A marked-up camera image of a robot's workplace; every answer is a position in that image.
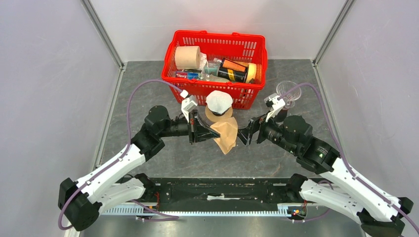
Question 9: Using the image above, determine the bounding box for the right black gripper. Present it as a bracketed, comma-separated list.
[232, 108, 299, 155]

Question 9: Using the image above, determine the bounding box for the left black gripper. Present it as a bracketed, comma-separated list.
[158, 110, 220, 145]

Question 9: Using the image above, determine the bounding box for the brown paper coffee filter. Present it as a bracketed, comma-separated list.
[210, 117, 238, 155]

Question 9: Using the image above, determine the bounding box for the round wooden dripper holder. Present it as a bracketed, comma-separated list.
[205, 106, 233, 123]

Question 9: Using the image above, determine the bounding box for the white paper coffee filter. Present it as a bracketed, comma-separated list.
[206, 90, 233, 116]

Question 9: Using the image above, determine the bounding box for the clear glass dripper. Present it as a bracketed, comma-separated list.
[276, 80, 302, 110]

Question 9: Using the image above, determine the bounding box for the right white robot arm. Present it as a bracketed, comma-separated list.
[238, 116, 414, 237]

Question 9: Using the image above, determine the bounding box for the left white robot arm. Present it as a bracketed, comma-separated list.
[58, 105, 220, 232]

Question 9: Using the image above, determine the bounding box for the dark red black cup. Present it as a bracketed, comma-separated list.
[274, 109, 288, 123]

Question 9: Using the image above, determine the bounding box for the blue red small box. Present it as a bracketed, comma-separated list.
[175, 71, 203, 80]

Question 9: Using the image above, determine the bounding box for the clear plastic bottle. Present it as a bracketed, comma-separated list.
[203, 60, 220, 80]

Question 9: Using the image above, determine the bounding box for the black orange can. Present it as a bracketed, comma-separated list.
[216, 58, 248, 83]

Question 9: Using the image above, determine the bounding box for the beige paper towel roll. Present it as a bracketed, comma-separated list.
[174, 46, 201, 70]

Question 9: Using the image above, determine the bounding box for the red plastic shopping basket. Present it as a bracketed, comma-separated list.
[161, 30, 268, 110]

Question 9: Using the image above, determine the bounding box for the white slotted cable duct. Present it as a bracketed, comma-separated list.
[103, 204, 296, 218]

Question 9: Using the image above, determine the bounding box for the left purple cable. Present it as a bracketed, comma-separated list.
[58, 79, 189, 231]

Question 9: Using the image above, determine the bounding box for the purple cable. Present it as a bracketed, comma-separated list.
[58, 79, 189, 231]
[278, 82, 419, 235]

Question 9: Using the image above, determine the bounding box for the right aluminium frame post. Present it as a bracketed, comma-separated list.
[312, 0, 356, 67]

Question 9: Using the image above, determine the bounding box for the aluminium frame post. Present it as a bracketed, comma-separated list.
[312, 0, 356, 67]
[80, 0, 125, 70]

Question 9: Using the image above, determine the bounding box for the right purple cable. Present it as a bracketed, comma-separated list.
[278, 82, 419, 235]

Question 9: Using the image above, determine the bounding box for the left aluminium frame post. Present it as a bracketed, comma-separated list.
[80, 0, 125, 70]

